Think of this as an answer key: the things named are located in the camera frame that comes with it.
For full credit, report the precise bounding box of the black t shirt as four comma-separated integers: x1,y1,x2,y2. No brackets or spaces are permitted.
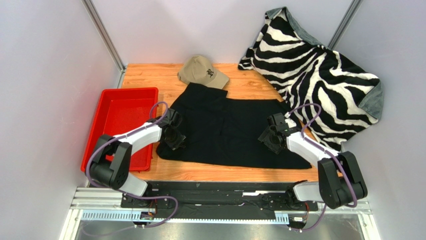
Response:
156,83,312,170

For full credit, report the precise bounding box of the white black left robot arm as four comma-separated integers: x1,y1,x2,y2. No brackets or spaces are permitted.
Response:
85,109,186,204

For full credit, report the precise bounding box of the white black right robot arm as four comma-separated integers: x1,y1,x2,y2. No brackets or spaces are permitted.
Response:
258,113,368,209

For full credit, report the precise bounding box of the red plastic tray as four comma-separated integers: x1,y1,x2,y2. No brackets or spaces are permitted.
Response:
80,87,159,172

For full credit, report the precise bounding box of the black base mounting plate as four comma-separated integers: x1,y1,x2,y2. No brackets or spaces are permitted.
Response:
118,181,320,221

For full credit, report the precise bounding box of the beige baseball cap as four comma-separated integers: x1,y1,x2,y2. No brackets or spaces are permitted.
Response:
177,55,230,89

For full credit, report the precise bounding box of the zebra print blanket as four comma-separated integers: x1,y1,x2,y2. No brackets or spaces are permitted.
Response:
238,7,384,151

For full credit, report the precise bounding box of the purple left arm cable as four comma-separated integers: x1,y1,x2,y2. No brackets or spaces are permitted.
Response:
81,101,179,238

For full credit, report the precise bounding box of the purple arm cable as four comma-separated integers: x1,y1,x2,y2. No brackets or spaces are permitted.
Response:
284,102,359,233
81,101,179,238

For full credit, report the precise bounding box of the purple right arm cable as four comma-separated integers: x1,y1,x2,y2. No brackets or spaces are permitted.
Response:
284,102,359,233

